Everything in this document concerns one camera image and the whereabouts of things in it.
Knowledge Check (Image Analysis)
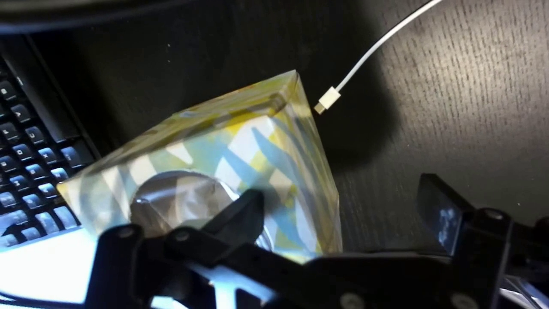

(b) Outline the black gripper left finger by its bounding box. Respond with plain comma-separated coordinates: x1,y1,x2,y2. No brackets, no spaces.
85,188,368,309

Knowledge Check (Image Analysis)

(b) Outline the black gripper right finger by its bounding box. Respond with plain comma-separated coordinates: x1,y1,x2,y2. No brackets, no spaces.
416,171,549,309

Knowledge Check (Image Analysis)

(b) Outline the white charger cable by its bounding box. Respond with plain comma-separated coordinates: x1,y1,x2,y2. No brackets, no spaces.
313,0,445,116

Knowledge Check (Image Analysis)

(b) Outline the yellow patterned tissue box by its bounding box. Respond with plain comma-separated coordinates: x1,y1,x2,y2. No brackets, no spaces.
57,68,345,265

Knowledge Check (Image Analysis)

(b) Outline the black computer monitor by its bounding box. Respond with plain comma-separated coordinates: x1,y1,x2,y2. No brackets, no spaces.
0,35,102,250

